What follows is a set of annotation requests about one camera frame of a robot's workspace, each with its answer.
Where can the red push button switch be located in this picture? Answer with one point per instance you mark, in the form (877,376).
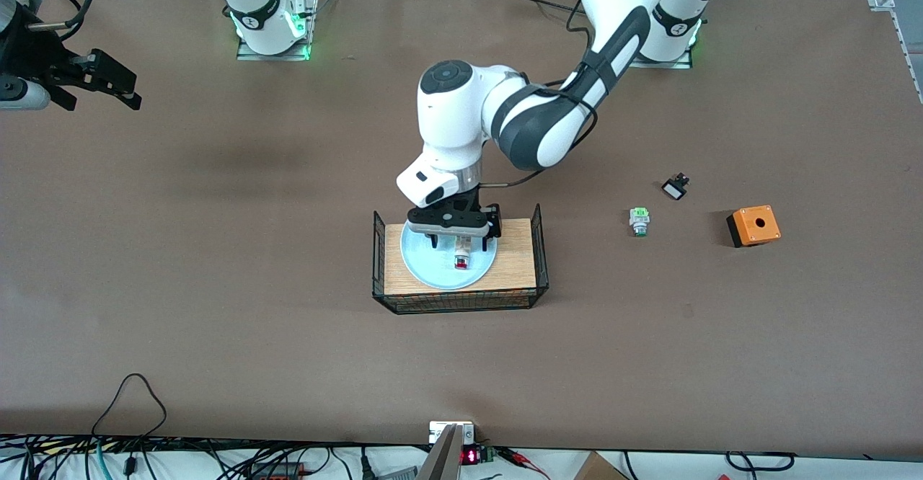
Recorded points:
(462,256)

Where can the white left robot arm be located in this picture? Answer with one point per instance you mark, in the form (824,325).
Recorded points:
(447,112)

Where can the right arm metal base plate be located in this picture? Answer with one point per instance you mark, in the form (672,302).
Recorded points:
(311,19)

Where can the red digit display module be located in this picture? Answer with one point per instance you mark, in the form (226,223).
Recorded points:
(470,456)

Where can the silver camera mount bracket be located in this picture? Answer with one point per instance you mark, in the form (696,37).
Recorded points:
(443,440)

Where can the black square push button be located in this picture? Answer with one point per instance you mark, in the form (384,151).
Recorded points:
(675,189)

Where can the red black clip leads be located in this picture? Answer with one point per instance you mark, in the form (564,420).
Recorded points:
(523,460)

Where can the orange button enclosure box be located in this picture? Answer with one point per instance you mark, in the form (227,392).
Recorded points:
(756,224)

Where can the light blue round plate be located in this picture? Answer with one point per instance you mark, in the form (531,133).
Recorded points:
(433,267)

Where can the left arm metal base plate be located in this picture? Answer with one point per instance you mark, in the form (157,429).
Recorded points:
(667,65)

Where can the green push button switch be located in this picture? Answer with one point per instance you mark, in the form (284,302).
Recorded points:
(639,220)

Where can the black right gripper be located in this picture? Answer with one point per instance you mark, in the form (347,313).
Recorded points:
(30,57)

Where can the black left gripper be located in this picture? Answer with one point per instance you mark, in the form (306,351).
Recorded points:
(482,200)

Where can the brown cardboard box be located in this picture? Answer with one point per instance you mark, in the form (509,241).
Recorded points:
(598,468)

